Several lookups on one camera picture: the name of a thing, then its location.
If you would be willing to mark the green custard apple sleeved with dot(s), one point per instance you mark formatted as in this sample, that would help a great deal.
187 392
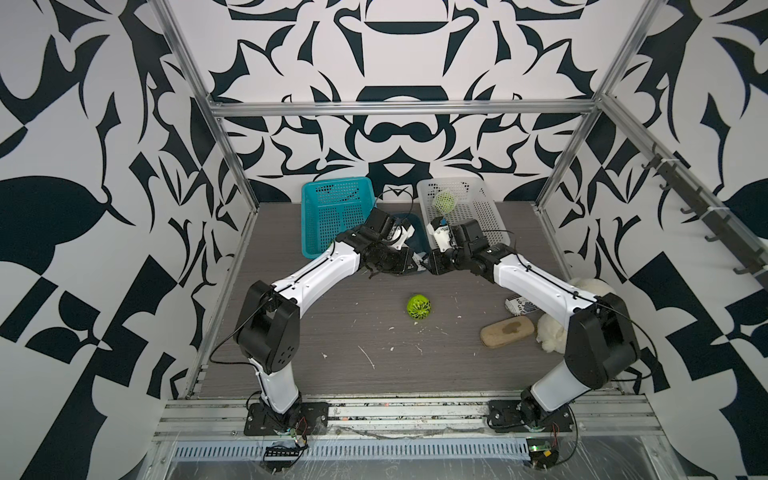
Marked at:
445 203

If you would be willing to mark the teal perforated plastic basket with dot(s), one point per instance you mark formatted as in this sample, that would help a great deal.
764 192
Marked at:
330 207

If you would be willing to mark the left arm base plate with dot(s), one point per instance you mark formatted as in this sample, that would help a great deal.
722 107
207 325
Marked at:
302 418

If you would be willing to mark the white perforated plastic basket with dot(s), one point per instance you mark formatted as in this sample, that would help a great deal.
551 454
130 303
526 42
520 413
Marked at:
462 198

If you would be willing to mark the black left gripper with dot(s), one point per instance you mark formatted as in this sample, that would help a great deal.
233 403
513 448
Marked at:
401 267

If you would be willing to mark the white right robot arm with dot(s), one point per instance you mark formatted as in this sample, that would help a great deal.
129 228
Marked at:
600 338

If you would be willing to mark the green custard apple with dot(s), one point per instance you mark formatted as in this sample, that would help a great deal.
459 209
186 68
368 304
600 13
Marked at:
418 307

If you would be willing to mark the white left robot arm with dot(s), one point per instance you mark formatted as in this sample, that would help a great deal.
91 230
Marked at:
268 327

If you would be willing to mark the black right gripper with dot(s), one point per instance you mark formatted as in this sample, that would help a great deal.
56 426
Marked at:
434 265

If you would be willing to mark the dark teal small tray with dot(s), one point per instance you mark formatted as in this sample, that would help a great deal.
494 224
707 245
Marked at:
418 242

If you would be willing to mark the white plush toy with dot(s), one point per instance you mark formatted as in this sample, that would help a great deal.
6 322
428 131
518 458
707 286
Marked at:
551 335

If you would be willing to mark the white foam net sleeve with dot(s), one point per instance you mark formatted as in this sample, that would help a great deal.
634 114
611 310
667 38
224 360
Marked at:
445 202

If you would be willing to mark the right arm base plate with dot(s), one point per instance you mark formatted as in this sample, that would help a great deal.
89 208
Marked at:
526 416

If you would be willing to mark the tan sponge block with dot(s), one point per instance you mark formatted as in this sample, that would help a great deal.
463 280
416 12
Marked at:
506 332

